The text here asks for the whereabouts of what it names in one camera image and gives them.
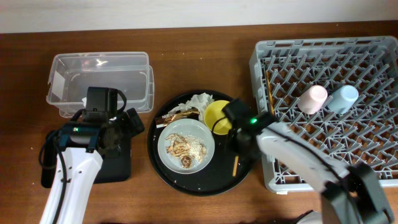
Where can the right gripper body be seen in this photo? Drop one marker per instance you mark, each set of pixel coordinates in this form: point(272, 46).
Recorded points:
point(237, 148)

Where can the wooden chopstick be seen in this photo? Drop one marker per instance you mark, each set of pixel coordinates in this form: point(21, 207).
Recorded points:
point(271, 101)
point(235, 166)

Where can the pink cup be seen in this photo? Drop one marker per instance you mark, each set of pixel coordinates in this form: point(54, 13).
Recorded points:
point(313, 99)

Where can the blue cup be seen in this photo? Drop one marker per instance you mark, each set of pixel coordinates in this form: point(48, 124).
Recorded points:
point(343, 99)

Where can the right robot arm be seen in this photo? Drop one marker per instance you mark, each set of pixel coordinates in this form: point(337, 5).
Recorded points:
point(348, 193)

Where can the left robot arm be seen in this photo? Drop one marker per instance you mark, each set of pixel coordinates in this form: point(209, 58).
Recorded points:
point(93, 147)

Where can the grey dishwasher rack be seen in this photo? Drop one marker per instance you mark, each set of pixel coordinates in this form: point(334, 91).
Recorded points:
point(367, 132)

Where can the brown coffee sachet wrapper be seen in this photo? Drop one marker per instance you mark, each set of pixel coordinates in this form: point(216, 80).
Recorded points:
point(166, 119)

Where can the yellow bowl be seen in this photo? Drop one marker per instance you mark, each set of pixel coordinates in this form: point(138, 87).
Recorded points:
point(215, 119)

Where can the clear plastic bin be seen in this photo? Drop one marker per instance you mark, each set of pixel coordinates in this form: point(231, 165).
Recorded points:
point(72, 74)

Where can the black rectangular tray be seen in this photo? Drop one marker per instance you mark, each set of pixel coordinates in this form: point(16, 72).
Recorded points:
point(113, 169)

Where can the grey plate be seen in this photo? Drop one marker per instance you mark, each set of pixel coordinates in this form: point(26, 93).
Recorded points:
point(185, 127)

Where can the food scraps on plate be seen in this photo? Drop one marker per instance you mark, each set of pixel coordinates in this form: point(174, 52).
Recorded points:
point(188, 149)

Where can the crumpled white napkin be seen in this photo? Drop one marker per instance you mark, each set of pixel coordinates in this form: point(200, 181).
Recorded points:
point(200, 102)

